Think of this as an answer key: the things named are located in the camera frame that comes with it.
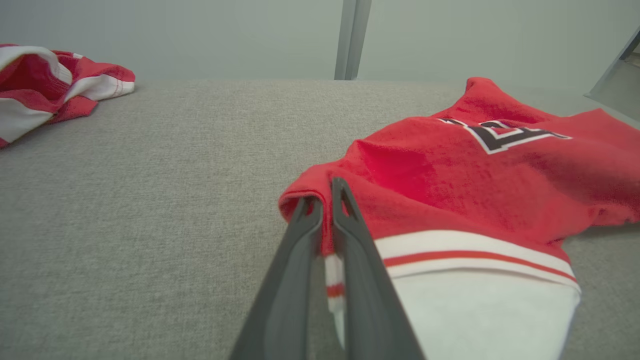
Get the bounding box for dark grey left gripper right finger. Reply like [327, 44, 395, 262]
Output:
[331, 177, 426, 360]

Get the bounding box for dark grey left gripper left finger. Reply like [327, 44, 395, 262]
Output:
[230, 196, 325, 360]

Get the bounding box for red white lettered jersey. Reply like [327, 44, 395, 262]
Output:
[278, 76, 640, 360]

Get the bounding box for red shorts with number 23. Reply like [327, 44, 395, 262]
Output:
[0, 44, 136, 149]

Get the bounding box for grey metal post bracket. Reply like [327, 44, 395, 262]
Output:
[334, 0, 373, 81]

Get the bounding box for slanted grey metal frame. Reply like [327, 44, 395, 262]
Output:
[584, 27, 640, 122]

